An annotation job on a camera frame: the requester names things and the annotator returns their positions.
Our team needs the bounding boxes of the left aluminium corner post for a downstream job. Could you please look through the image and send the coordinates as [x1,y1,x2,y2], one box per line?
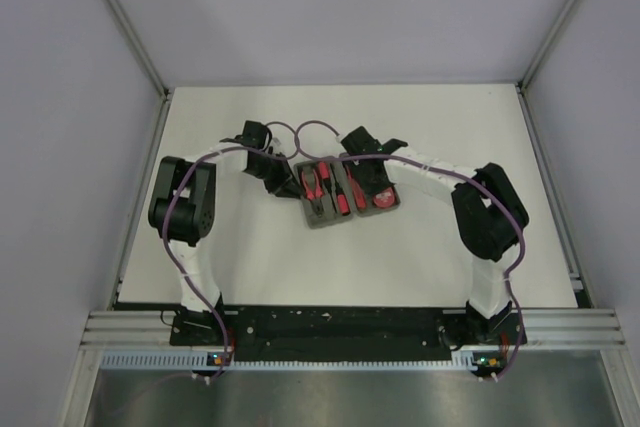
[102,0,170,99]

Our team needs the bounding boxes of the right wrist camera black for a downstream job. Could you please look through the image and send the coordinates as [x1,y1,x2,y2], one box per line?
[340,126,382,155]

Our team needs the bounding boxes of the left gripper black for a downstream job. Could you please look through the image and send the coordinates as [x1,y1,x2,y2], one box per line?
[246,151,304,199]

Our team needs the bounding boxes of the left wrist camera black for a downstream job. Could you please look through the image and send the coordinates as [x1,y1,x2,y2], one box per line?
[241,120,272,150]

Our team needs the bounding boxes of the aluminium front frame rail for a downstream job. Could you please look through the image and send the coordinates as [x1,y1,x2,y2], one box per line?
[81,309,626,350]

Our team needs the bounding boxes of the red black screwdriver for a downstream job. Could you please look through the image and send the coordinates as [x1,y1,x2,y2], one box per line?
[333,178,350,216]
[317,162,335,206]

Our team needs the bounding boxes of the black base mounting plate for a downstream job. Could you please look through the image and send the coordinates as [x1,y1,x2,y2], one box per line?
[169,304,527,363]

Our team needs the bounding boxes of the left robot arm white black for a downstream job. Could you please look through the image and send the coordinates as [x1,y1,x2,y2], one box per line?
[148,135,302,344]

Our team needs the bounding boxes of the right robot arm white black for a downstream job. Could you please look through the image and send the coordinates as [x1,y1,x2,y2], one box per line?
[339,131,529,343]

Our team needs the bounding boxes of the red utility knife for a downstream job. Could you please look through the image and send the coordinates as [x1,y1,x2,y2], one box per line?
[346,168,367,212]

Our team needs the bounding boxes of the red black pliers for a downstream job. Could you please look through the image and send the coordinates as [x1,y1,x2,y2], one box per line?
[301,168,324,217]

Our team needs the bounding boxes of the red tape measure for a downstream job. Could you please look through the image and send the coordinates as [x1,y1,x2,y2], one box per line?
[372,187,397,210]

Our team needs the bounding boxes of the grey slotted cable duct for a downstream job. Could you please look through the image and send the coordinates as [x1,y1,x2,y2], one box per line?
[101,351,478,372]

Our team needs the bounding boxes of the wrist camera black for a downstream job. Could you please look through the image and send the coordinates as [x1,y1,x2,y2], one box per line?
[241,120,272,150]
[340,126,382,155]

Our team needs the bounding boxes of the grey plastic tool case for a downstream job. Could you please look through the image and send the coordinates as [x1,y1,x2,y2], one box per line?
[293,161,401,229]

